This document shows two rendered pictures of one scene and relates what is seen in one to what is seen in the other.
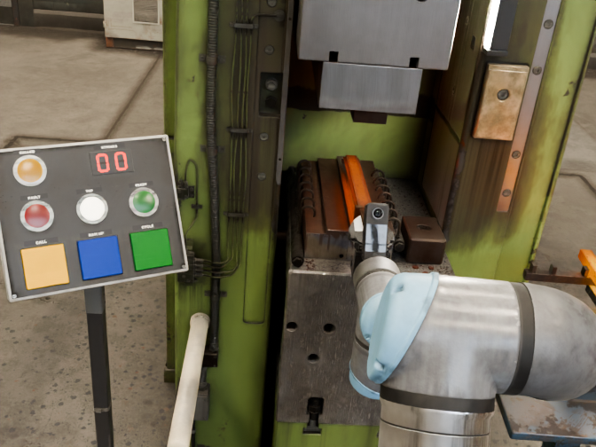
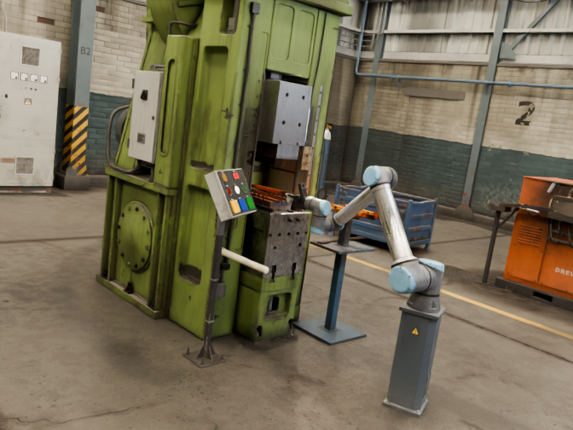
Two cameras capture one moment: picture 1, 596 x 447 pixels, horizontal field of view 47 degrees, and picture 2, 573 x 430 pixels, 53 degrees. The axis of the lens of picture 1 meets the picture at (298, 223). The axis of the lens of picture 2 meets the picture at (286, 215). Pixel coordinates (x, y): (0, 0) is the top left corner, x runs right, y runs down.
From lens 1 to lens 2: 2.82 m
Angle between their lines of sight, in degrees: 43
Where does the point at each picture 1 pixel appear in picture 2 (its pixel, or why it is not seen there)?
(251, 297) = (238, 238)
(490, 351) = (389, 174)
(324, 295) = (279, 222)
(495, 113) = (305, 161)
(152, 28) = not seen: outside the picture
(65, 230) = (234, 195)
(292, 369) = (269, 253)
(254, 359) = (237, 266)
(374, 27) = (289, 134)
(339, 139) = not seen: hidden behind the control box
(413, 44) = (298, 138)
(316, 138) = not seen: hidden behind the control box
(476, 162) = (300, 178)
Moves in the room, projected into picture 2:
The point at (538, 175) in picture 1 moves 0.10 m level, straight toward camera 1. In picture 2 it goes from (314, 182) to (319, 184)
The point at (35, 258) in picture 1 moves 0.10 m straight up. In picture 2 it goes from (234, 203) to (235, 186)
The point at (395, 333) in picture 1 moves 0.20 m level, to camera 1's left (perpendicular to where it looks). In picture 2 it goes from (378, 172) to (353, 171)
